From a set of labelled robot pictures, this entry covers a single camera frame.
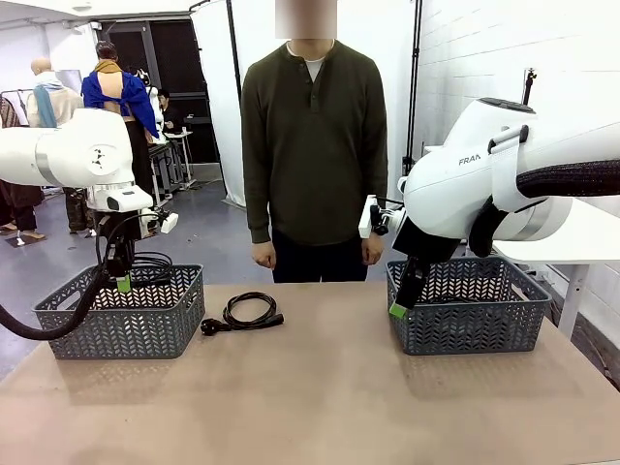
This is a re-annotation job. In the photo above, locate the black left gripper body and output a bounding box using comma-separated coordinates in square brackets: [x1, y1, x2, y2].
[98, 212, 142, 265]

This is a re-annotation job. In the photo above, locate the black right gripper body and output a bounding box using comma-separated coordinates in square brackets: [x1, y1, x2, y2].
[392, 215, 469, 266]

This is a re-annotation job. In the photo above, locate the large black cable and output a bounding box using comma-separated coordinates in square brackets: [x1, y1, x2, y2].
[128, 250, 174, 286]

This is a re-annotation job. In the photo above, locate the person's right forearm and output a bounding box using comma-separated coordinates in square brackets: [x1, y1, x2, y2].
[243, 181, 276, 246]

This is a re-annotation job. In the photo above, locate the person's left hand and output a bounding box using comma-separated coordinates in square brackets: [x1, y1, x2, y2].
[360, 234, 385, 267]

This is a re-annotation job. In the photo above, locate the person's right hand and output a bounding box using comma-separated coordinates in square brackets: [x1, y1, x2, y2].
[251, 240, 278, 269]

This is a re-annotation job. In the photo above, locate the grey plastic lattice basket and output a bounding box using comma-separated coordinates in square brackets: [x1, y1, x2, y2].
[386, 256, 553, 357]
[32, 263, 205, 360]

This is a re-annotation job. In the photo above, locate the background work desk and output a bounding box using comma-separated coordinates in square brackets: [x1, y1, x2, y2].
[147, 130, 198, 209]

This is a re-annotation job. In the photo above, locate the seated person in background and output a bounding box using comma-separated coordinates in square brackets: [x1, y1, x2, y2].
[157, 88, 186, 136]

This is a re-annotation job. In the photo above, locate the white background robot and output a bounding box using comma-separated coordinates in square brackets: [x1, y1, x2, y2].
[137, 69, 162, 128]

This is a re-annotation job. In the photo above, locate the white side table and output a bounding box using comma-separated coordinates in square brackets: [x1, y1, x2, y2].
[491, 199, 620, 340]

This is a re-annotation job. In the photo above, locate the mannequin with blue shirt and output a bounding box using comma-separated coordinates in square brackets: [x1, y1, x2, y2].
[80, 41, 161, 198]

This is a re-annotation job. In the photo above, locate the person in green sweater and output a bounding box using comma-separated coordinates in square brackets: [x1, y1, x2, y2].
[240, 39, 388, 284]

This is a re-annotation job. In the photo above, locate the black backdrop stand pole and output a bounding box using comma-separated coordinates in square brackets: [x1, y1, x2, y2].
[225, 0, 243, 93]
[403, 0, 423, 171]

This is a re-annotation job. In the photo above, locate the white backdrop screen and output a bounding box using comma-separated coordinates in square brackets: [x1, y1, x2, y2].
[189, 0, 422, 209]

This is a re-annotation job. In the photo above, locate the black partition panel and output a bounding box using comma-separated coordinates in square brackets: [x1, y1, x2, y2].
[99, 18, 224, 166]

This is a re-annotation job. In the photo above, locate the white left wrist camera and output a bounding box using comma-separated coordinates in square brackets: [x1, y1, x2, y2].
[139, 207, 179, 239]

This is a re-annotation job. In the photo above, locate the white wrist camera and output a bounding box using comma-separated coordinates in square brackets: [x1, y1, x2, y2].
[357, 194, 406, 240]
[139, 207, 179, 239]

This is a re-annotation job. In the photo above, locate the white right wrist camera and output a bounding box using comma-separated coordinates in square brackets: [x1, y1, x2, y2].
[357, 194, 406, 240]

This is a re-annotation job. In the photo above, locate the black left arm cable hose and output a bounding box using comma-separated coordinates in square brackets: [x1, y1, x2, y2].
[0, 212, 146, 342]

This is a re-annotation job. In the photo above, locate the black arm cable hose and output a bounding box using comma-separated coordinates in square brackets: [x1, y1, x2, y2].
[0, 212, 146, 342]
[467, 159, 620, 259]

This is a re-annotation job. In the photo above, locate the black power cord with plug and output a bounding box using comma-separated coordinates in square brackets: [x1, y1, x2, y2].
[201, 291, 286, 335]

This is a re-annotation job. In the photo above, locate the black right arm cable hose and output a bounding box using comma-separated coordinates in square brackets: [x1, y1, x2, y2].
[467, 159, 620, 259]

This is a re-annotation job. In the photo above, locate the black camera tripod stand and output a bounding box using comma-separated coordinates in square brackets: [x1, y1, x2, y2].
[522, 67, 539, 107]

